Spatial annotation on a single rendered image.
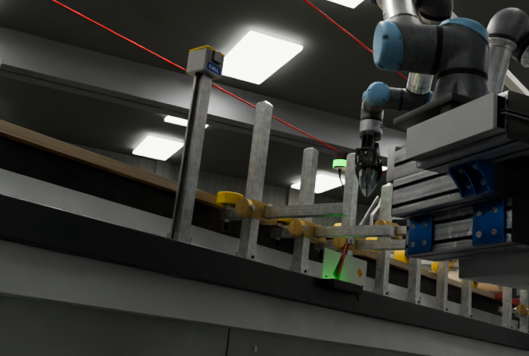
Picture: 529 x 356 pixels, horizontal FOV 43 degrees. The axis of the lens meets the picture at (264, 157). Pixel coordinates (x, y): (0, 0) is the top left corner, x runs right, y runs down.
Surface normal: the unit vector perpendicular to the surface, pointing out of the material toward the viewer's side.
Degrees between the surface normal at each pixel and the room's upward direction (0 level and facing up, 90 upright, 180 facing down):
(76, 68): 90
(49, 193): 90
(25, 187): 90
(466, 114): 90
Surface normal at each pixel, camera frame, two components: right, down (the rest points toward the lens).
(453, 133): -0.91, -0.21
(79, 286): 0.77, -0.08
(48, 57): 0.39, -0.21
